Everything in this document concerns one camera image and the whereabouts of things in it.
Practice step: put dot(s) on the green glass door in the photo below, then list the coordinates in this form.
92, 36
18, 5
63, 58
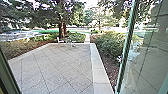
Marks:
146, 50

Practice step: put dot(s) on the low green bush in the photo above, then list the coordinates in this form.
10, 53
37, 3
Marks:
76, 36

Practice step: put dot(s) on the white garden chair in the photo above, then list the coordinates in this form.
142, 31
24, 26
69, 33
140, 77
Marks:
60, 40
71, 43

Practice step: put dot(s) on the dark green shrub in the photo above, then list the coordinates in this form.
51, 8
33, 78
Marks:
110, 42

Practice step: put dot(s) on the tree trunk outdoors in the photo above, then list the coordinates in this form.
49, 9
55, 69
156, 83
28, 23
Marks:
61, 28

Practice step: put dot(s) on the white outdoor railing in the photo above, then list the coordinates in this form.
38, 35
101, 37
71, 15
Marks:
16, 34

